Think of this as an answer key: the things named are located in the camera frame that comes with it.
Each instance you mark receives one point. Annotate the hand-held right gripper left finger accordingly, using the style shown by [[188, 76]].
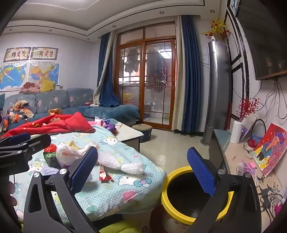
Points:
[[84, 170]]

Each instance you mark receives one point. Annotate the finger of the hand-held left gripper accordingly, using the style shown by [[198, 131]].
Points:
[[38, 143], [19, 137]]

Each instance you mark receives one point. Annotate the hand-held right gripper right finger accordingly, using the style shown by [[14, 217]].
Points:
[[200, 170]]

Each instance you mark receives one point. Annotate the red candy tube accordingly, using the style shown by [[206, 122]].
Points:
[[51, 148]]

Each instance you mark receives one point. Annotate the red snack wrapper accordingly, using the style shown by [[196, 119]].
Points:
[[103, 175]]

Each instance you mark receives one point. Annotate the white plastic bag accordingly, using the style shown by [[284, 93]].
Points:
[[65, 154]]

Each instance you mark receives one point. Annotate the yellow rimmed trash bin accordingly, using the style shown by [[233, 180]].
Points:
[[165, 201]]

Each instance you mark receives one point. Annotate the person's left hand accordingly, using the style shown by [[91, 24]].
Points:
[[11, 189]]

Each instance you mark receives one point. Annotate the colourful patterned cloth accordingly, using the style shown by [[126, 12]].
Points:
[[20, 109]]

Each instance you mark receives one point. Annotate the television cabinet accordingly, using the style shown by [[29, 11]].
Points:
[[233, 154]]

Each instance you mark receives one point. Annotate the gold red box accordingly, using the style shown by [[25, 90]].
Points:
[[55, 111]]

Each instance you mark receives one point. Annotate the red cloth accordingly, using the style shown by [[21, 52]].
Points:
[[76, 123]]

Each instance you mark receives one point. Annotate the grey blue sofa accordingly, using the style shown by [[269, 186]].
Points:
[[56, 98]]

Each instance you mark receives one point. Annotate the white paper roll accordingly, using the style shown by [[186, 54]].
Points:
[[235, 133]]

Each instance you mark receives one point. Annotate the pink purple cloth pile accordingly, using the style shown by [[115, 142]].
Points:
[[104, 123]]

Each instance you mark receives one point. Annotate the pink clothes pile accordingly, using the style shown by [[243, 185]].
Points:
[[29, 87]]

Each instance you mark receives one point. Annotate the cartoon cat printed blanket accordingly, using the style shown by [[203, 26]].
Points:
[[134, 156]]

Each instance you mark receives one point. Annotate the white top coffee table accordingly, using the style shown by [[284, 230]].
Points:
[[127, 132]]

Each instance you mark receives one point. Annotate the yellow pillow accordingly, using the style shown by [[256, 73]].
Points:
[[47, 85]]

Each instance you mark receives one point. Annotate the world map poster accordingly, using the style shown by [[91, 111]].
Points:
[[11, 77]]

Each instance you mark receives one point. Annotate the white board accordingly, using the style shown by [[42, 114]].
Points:
[[247, 126]]

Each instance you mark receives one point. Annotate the country map poster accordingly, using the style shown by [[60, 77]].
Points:
[[43, 72]]

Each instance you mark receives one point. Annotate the round padded stool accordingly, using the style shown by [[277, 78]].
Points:
[[142, 131]]

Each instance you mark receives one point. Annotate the green fleece clothing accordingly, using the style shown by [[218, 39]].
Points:
[[125, 227]]

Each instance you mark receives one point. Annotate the colourful painting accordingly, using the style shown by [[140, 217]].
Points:
[[272, 150]]

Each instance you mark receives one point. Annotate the red berry branches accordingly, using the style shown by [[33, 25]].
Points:
[[246, 107]]

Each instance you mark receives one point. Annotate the wooden sliding glass door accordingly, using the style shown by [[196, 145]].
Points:
[[157, 100]]

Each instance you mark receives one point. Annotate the grey tower air conditioner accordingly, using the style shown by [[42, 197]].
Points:
[[218, 89]]

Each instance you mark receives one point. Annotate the framed calligraphy picture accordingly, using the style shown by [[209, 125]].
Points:
[[44, 53], [16, 54]]

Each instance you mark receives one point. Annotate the blue curtain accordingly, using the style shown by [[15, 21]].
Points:
[[190, 78], [107, 89]]

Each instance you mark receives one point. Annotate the yellow artificial flowers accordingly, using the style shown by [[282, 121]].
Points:
[[216, 28]]

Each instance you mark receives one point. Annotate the wall mounted television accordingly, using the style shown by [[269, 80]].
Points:
[[266, 44]]

